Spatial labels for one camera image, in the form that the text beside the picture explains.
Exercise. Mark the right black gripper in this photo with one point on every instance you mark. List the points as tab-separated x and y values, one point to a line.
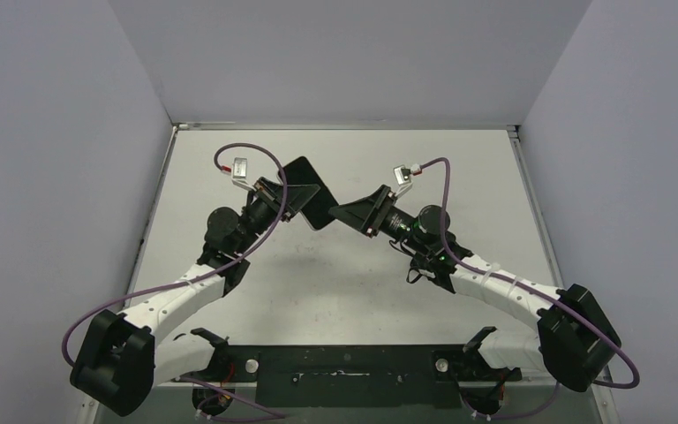
377	211

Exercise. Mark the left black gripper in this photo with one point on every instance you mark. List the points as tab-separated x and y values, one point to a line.
297	198

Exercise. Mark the black phone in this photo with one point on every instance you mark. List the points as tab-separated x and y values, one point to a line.
422	269
301	171

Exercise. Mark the beige phone case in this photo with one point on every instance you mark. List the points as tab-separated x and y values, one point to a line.
317	223

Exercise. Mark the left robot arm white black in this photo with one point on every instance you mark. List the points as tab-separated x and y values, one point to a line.
124	355

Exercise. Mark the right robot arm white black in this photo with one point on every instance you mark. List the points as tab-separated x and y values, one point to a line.
572	338

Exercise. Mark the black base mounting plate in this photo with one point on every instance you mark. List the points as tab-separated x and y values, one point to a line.
353	375

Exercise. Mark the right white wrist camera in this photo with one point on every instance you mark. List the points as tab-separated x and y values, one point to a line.
404	178

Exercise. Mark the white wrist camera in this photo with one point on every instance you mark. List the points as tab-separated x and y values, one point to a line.
404	178
237	172

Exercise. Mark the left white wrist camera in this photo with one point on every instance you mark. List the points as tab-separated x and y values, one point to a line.
237	172

